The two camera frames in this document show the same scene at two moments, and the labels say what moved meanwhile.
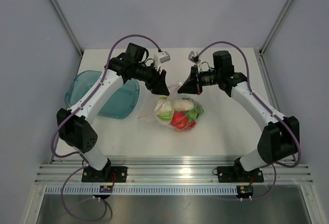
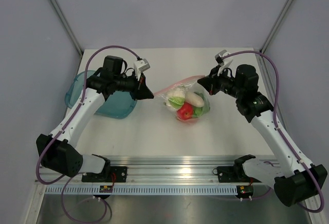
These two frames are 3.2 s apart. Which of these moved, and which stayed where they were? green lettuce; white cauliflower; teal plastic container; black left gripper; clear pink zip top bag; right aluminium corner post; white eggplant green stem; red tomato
Moved: clear pink zip top bag; white eggplant green stem; black left gripper; red tomato; green lettuce; white cauliflower
Stayed: right aluminium corner post; teal plastic container
